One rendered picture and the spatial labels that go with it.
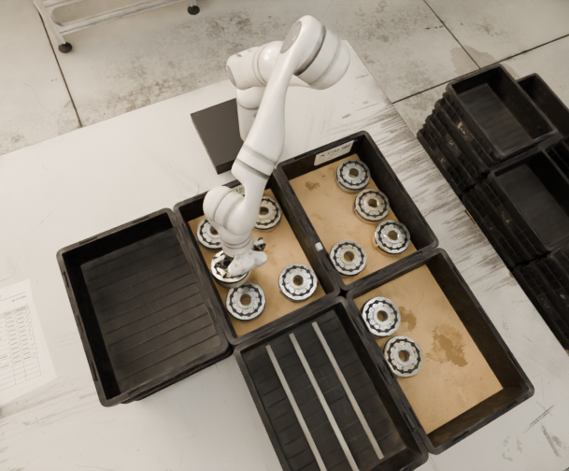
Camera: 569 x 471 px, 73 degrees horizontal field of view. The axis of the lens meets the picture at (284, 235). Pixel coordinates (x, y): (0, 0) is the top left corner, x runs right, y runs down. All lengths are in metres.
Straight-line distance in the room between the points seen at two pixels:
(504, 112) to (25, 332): 2.03
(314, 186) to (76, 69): 1.94
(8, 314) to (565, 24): 3.58
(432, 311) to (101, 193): 1.08
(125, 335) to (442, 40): 2.63
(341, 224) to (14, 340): 0.98
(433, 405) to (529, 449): 0.35
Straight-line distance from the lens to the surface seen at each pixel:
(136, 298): 1.10
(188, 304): 1.06
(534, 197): 2.05
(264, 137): 0.69
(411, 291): 1.13
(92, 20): 2.81
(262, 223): 1.07
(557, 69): 3.26
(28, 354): 1.32
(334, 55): 0.71
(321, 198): 1.15
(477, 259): 1.40
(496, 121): 2.02
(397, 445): 1.09
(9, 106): 2.77
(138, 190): 1.36
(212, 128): 1.37
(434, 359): 1.12
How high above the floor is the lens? 1.85
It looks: 69 degrees down
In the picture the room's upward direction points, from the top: 9 degrees clockwise
